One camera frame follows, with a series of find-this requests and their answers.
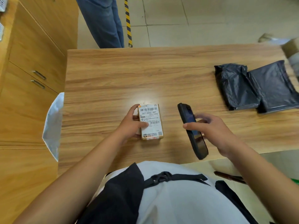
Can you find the open cardboard carton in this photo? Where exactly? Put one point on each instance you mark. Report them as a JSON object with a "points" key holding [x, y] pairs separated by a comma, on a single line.
{"points": [[292, 47]]}

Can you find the black handheld scanner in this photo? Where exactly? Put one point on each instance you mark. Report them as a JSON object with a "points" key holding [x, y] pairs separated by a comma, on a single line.
{"points": [[201, 149]]}

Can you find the cardboard box red tape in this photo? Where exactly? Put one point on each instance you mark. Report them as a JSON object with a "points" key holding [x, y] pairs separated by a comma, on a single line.
{"points": [[153, 130]]}

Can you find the white woven sack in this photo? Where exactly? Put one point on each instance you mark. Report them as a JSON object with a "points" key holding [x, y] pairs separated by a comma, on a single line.
{"points": [[53, 128]]}

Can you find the black mailer parcel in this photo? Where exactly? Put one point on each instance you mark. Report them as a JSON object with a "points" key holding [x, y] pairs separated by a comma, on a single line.
{"points": [[273, 88]]}

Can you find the person's left hand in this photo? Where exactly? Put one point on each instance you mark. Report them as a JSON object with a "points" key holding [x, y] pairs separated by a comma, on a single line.
{"points": [[127, 128]]}

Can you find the person's white black shirt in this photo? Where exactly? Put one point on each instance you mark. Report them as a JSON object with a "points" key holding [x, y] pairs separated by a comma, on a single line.
{"points": [[186, 207]]}

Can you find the yellow wooden cabinet unit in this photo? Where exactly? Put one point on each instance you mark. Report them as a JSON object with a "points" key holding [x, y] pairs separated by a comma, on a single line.
{"points": [[35, 114]]}

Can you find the long yellow black hazard tape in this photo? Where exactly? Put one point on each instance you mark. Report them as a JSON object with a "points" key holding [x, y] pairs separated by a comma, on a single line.
{"points": [[128, 23]]}

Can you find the person's right hand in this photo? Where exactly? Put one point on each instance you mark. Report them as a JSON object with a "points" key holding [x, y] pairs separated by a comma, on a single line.
{"points": [[217, 135]]}

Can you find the person's right forearm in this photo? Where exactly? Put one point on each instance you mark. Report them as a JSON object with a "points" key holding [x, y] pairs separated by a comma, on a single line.
{"points": [[264, 181]]}

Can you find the black labelled parcel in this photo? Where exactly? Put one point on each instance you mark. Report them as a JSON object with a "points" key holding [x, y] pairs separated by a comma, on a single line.
{"points": [[236, 88]]}

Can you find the person's left forearm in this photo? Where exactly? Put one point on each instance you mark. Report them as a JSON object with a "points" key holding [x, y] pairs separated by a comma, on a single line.
{"points": [[65, 184]]}

